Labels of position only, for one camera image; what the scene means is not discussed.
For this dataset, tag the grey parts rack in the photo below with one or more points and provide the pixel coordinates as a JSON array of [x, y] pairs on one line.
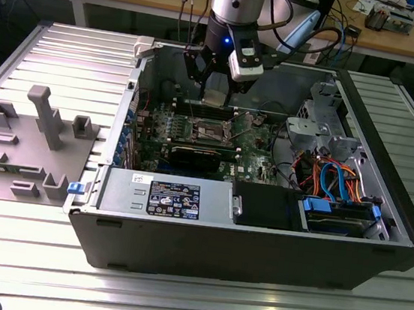
[[22, 155]]

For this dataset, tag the green RAM stick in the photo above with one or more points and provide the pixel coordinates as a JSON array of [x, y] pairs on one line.
[[229, 154]]

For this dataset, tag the blue case latch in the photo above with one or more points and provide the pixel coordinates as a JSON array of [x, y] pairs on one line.
[[75, 188]]

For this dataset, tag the silver CPU chip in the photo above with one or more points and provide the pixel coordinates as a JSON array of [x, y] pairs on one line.
[[214, 98]]

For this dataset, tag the grey power supply unit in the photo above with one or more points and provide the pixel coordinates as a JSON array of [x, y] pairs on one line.
[[119, 189]]

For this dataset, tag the black PC case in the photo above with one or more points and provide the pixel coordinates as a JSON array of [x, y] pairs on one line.
[[217, 254]]

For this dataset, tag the black upright box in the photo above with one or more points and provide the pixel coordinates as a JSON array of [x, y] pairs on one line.
[[328, 7]]

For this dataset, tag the black graphics card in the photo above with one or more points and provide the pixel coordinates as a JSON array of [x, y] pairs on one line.
[[195, 160]]

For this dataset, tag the CPU socket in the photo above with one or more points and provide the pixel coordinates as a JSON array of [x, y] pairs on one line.
[[206, 127]]

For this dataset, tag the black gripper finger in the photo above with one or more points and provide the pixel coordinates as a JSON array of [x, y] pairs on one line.
[[242, 85], [197, 67]]

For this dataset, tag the grey metal device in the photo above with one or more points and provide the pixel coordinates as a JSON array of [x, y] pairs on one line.
[[398, 23]]

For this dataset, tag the hard disk in blue carrier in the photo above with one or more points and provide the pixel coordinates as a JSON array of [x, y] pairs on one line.
[[316, 205]]

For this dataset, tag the grey metal drive cage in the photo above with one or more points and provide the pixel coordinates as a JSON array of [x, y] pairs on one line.
[[300, 130]]

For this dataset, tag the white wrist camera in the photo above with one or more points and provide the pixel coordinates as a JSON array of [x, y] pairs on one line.
[[246, 69]]

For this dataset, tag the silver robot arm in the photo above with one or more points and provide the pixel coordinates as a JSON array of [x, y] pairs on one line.
[[240, 4]]

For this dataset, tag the grey plastic corner clamp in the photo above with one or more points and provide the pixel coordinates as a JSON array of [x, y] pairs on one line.
[[145, 46]]

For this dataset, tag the green motherboard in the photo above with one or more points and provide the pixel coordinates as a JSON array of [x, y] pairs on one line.
[[255, 161]]

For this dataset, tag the black finned cooler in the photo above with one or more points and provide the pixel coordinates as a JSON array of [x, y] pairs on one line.
[[376, 19]]

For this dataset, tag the small black adapter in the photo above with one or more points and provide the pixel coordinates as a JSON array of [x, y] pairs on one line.
[[352, 31]]

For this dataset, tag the round coin battery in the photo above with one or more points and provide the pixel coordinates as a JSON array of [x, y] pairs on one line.
[[258, 121]]

